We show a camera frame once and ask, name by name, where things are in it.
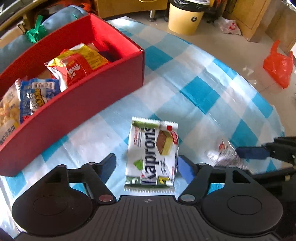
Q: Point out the red cardboard box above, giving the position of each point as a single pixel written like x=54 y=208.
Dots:
x=81 y=111

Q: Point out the white red packet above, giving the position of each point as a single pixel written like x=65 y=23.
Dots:
x=223 y=155

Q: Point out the yellow trash bin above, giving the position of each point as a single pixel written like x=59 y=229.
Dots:
x=182 y=20

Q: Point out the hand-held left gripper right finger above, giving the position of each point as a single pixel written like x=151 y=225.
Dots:
x=186 y=170

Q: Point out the blue checkered tablecloth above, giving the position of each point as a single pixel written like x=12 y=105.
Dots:
x=203 y=81

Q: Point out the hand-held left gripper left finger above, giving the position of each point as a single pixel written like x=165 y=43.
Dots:
x=108 y=165

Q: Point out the wooden cabinet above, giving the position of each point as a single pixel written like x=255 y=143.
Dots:
x=254 y=14

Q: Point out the wooden tv stand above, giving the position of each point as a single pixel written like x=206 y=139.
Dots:
x=115 y=7

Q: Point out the yellow waffle cake packet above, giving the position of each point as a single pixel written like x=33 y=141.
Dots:
x=8 y=115

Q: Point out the white plastic bag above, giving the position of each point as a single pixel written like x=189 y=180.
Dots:
x=227 y=25

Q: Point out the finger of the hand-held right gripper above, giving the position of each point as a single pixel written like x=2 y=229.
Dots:
x=251 y=152
x=275 y=176

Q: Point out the blue snack packet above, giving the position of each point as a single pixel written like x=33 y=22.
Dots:
x=34 y=97

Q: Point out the orange plastic bag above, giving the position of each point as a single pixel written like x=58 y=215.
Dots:
x=278 y=67

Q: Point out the rolled blue blanket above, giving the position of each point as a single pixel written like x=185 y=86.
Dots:
x=13 y=46

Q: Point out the red yellow snack packet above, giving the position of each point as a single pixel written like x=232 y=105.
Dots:
x=74 y=67

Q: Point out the white green wafer packet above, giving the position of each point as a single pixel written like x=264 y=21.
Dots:
x=148 y=157

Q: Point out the orange fabric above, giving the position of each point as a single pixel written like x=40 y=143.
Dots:
x=86 y=4

